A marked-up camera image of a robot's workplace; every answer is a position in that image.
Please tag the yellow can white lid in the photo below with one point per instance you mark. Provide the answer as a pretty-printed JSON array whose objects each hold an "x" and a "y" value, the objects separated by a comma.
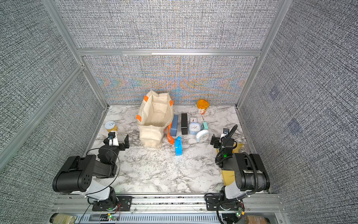
[{"x": 110, "y": 126}]

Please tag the black rectangular clock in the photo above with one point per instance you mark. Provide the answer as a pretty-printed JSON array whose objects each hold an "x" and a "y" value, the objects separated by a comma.
[{"x": 184, "y": 124}]

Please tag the light blue round alarm clock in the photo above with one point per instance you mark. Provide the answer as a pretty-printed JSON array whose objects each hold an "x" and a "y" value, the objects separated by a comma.
[{"x": 194, "y": 128}]

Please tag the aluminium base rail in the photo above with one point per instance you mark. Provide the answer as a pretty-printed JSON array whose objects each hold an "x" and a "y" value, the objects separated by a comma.
[{"x": 136, "y": 208}]

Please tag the bright blue plastic clock stand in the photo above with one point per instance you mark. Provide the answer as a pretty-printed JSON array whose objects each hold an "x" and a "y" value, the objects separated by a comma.
[{"x": 178, "y": 146}]

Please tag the large blue rectangular alarm clock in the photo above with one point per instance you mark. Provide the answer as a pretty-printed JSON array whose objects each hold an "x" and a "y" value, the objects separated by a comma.
[{"x": 174, "y": 126}]

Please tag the small clear alarm clock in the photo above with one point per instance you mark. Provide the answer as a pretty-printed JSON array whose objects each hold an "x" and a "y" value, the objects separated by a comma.
[{"x": 193, "y": 120}]

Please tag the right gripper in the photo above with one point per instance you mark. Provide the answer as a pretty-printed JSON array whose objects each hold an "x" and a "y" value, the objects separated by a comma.
[{"x": 216, "y": 140}]

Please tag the mint green cube clock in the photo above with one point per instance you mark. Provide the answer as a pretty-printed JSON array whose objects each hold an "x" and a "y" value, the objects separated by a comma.
[{"x": 204, "y": 126}]

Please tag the orange lid drink cup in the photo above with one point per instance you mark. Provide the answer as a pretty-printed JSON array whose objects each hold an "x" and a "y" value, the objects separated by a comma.
[{"x": 202, "y": 105}]

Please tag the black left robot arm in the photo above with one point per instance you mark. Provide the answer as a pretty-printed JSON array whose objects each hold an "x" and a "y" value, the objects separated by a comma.
[{"x": 77, "y": 173}]

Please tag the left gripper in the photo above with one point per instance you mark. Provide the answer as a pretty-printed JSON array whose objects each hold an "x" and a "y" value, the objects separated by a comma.
[{"x": 126, "y": 143}]

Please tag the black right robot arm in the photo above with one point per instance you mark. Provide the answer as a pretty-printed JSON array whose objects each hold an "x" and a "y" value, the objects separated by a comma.
[{"x": 250, "y": 175}]

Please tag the cream canvas bag orange handles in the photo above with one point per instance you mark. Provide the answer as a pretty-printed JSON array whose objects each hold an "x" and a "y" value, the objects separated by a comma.
[{"x": 155, "y": 115}]

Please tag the yellow cutting board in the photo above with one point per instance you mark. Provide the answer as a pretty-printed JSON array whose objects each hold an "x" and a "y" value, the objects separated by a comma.
[{"x": 228, "y": 176}]

